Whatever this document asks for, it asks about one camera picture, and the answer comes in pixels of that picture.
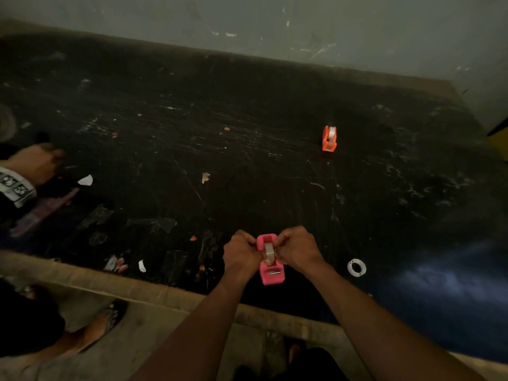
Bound red and white wrapper scrap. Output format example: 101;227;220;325
103;255;129;274

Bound person's dark trouser legs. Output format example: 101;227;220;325
232;337;350;381

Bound yellow box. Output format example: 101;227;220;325
487;117;508;162

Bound orange tape dispenser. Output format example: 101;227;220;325
322;125;337;153

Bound person's right hand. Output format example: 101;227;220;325
272;225;327;276

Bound dark flip-flop sandal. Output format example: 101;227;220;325
79;299;129;353

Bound person's left forearm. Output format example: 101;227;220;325
129;269;260;381

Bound person's right forearm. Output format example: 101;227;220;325
306;262;477;381

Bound pink tape dispenser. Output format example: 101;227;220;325
256;233;286;286

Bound clear plastic film piece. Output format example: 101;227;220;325
77;205;115;230
127;217;178;234

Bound person's left hand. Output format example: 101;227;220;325
223;229;266;279

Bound pink flat plastic piece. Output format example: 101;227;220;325
10;188;80;238

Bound white patterned wristband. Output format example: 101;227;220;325
0;166;37;208

